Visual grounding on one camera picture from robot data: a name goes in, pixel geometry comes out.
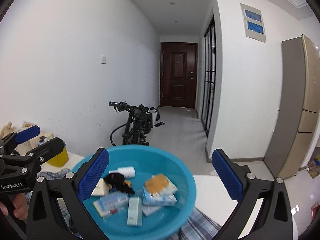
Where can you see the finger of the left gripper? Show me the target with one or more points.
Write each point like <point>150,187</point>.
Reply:
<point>10,142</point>

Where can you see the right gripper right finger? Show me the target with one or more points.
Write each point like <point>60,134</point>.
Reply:
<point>274,220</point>

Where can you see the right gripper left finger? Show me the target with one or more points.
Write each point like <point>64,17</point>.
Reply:
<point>45,219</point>

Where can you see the cream box with barcode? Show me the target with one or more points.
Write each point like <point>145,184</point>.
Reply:
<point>101,189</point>

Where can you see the blue tissue pack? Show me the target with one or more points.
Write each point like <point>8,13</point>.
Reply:
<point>111,203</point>

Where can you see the black hair scrunchie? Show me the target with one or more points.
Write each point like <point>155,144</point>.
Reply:
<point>118,182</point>

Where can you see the light blue tube box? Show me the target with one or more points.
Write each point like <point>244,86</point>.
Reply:
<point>135,213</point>

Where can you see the white small bottle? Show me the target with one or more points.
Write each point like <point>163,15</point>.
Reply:
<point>127,172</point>

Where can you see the light blue Raison box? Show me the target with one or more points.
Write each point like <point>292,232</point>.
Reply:
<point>149,210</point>

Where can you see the orange soap box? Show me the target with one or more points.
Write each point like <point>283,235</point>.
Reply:
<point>157,183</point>

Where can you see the person's left hand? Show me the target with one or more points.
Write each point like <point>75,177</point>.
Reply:
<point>19,202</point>

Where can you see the plush toy pile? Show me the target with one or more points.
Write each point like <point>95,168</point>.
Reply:
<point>7,129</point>

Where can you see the yellow bin green rim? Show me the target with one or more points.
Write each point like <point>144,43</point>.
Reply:
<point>59,160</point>

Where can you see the blue plaid cloth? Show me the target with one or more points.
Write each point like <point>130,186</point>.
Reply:
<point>198,225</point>

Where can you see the grey beige refrigerator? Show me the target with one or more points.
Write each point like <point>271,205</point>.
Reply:
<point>298,110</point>

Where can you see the light blue flat pack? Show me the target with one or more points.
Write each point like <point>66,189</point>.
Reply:
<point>164,198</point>

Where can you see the black electric bicycle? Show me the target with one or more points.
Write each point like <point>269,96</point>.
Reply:
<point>140,121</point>

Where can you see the black framed glass door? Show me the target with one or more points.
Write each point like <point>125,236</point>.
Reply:
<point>209,75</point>

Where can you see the dark brown door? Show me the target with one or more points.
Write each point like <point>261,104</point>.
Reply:
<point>178,74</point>

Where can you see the wall light switch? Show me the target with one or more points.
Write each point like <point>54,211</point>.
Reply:
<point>103,59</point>

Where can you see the wall panel blue screens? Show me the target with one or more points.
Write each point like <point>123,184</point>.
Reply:
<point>253,23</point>

